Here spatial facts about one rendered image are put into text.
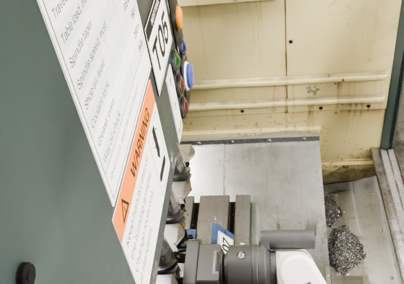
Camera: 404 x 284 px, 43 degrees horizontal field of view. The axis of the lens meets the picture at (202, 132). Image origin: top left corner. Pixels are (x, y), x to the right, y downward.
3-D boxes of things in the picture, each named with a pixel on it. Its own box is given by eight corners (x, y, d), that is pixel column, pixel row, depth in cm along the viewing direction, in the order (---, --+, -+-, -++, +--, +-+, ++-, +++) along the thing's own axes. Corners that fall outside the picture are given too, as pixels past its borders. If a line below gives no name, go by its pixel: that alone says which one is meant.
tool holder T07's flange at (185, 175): (162, 167, 112) (160, 159, 110) (189, 162, 112) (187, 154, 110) (164, 188, 107) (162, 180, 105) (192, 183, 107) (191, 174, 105)
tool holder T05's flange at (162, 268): (149, 248, 96) (147, 240, 94) (181, 248, 95) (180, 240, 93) (143, 278, 91) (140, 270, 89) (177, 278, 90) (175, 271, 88)
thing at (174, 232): (186, 224, 98) (185, 221, 97) (183, 247, 94) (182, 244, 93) (150, 224, 99) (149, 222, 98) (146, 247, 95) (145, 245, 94)
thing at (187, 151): (196, 145, 114) (195, 142, 114) (193, 162, 110) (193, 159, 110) (165, 146, 115) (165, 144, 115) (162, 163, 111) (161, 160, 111)
